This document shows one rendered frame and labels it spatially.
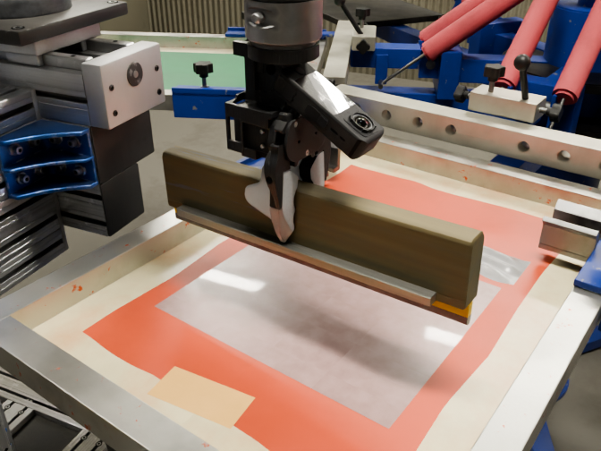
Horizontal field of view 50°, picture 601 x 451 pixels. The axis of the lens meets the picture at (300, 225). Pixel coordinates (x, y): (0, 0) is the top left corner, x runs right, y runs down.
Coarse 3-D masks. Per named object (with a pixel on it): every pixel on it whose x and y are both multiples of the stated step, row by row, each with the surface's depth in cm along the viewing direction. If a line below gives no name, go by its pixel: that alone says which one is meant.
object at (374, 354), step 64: (512, 256) 91; (320, 320) 78; (384, 320) 78; (448, 320) 78; (256, 384) 69; (320, 384) 69; (384, 384) 69; (448, 384) 69; (320, 448) 61; (384, 448) 61
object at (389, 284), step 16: (176, 208) 79; (192, 208) 79; (208, 224) 76; (224, 224) 75; (240, 224) 75; (256, 240) 72; (272, 240) 71; (304, 256) 69; (320, 256) 68; (336, 272) 67; (352, 272) 65; (368, 272) 65; (384, 288) 64; (400, 288) 62; (416, 288) 62
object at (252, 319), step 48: (384, 192) 109; (432, 192) 109; (192, 288) 84; (240, 288) 84; (288, 288) 84; (336, 288) 84; (96, 336) 76; (144, 336) 76; (192, 336) 76; (240, 336) 76
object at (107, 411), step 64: (512, 192) 107; (576, 192) 101; (128, 256) 86; (0, 320) 73; (576, 320) 73; (64, 384) 64; (512, 384) 64; (128, 448) 59; (192, 448) 57; (512, 448) 57
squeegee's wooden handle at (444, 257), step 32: (192, 160) 76; (224, 160) 75; (192, 192) 78; (224, 192) 74; (320, 192) 67; (256, 224) 73; (320, 224) 67; (352, 224) 65; (384, 224) 62; (416, 224) 60; (448, 224) 60; (352, 256) 66; (384, 256) 64; (416, 256) 61; (448, 256) 59; (480, 256) 60; (448, 288) 60
